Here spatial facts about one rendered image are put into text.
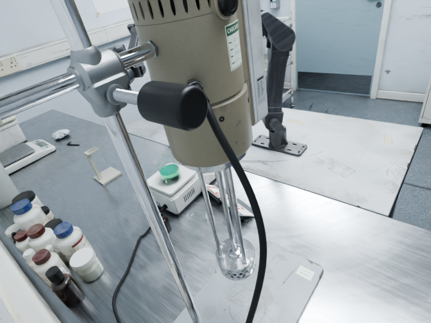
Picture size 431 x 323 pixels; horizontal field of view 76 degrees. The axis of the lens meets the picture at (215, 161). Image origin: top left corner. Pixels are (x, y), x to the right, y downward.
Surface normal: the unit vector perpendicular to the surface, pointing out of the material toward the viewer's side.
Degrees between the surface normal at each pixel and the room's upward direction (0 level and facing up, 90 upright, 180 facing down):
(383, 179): 0
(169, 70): 90
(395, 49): 90
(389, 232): 0
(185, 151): 90
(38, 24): 90
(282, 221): 0
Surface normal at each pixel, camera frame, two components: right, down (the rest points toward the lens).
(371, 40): -0.62, 0.53
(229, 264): -0.17, -0.81
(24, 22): 0.77, 0.25
